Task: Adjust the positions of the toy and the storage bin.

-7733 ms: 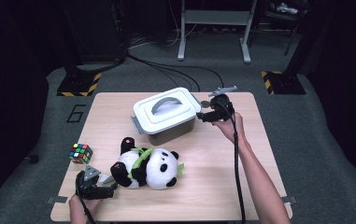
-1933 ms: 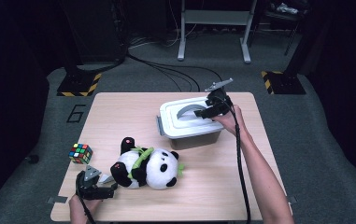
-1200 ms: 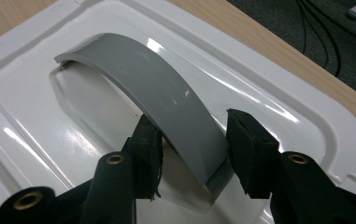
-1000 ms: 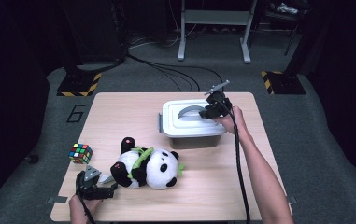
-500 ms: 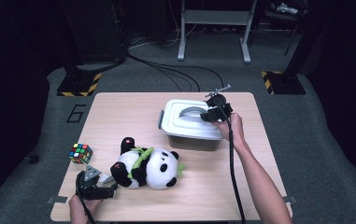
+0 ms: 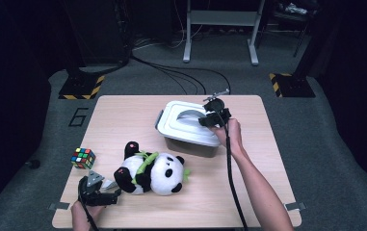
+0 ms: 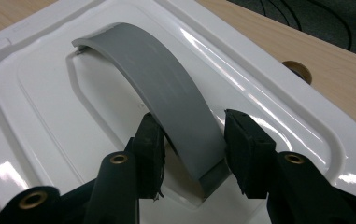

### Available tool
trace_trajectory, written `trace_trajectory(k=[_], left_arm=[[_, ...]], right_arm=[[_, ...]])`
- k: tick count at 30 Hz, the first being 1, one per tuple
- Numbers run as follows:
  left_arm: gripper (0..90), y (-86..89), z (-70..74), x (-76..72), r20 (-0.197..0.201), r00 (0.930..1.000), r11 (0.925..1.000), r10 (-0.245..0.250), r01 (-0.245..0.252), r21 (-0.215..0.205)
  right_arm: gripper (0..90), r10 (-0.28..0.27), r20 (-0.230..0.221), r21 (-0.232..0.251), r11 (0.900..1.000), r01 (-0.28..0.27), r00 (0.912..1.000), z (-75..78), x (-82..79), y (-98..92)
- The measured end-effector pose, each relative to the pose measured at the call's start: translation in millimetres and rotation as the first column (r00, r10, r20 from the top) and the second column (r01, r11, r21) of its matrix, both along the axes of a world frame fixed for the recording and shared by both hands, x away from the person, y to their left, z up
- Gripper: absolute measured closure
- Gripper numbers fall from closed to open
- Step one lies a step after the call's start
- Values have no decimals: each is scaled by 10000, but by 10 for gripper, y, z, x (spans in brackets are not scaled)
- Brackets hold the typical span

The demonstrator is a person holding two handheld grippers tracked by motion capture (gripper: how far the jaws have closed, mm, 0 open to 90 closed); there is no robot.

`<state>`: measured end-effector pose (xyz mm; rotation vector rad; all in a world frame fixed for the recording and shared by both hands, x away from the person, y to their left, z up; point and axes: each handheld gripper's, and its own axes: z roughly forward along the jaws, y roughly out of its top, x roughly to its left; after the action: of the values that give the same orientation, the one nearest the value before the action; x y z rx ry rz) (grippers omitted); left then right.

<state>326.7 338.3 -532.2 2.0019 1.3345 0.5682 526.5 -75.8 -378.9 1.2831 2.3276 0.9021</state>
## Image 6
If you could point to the panda plush toy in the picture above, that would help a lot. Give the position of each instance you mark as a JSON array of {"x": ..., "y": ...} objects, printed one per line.
[{"x": 163, "y": 174}]

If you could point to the white metal stand frame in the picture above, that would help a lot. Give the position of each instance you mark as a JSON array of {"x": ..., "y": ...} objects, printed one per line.
[{"x": 222, "y": 17}]

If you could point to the person's left hand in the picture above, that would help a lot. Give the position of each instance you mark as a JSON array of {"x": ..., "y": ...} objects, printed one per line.
[{"x": 81, "y": 216}]

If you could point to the black yellow striped stand base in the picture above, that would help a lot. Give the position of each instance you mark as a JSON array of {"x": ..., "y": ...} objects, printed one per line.
[
  {"x": 80, "y": 87},
  {"x": 295, "y": 86}
]

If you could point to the person's right hand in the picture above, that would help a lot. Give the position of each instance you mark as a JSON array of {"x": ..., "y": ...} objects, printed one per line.
[{"x": 234, "y": 134}]

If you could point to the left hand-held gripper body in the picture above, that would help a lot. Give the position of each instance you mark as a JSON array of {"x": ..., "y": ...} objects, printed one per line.
[{"x": 91, "y": 195}]

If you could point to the colourful puzzle cube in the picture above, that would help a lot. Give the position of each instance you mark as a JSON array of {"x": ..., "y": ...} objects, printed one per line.
[{"x": 83, "y": 158}]

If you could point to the small black round floor object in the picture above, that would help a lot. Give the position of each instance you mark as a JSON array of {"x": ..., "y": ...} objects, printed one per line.
[{"x": 33, "y": 164}]

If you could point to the grey tape strip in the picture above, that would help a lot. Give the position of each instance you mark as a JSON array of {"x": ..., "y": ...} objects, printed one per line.
[
  {"x": 59, "y": 206},
  {"x": 295, "y": 206}
]

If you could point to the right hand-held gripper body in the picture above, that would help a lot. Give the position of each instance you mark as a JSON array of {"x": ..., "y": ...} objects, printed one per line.
[{"x": 218, "y": 117}]

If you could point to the dark chair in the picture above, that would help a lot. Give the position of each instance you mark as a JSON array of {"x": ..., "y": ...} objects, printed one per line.
[{"x": 287, "y": 19}]

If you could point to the grey plastic storage box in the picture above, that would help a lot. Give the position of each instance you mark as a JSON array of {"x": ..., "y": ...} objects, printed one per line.
[{"x": 187, "y": 150}]

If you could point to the black cabinet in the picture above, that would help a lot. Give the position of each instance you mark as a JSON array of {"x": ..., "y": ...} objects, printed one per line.
[{"x": 97, "y": 29}]

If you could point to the white crumpled cloth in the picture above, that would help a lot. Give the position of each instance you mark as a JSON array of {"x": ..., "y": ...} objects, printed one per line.
[{"x": 295, "y": 8}]

